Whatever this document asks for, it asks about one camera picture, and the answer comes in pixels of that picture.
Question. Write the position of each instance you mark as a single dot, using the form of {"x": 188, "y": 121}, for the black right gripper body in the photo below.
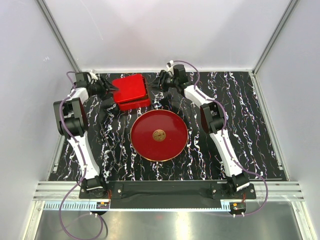
{"x": 167, "y": 82}

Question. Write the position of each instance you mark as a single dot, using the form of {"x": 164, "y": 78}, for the red compartment chocolate box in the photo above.
{"x": 142, "y": 102}

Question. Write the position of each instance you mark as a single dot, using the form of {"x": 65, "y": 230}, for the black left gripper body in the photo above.
{"x": 97, "y": 89}

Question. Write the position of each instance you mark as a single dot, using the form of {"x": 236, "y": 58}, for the aluminium frame rail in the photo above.
{"x": 54, "y": 195}

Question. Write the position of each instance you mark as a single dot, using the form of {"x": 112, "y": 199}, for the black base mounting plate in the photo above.
{"x": 178, "y": 194}

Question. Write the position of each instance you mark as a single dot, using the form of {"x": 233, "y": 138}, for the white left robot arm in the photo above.
{"x": 72, "y": 123}

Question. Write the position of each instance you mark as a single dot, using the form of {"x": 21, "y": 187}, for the red box lid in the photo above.
{"x": 130, "y": 88}

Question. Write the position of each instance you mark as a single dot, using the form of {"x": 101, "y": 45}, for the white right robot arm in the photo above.
{"x": 213, "y": 120}

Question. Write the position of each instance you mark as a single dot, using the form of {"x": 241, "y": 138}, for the round red lacquer tray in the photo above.
{"x": 159, "y": 135}

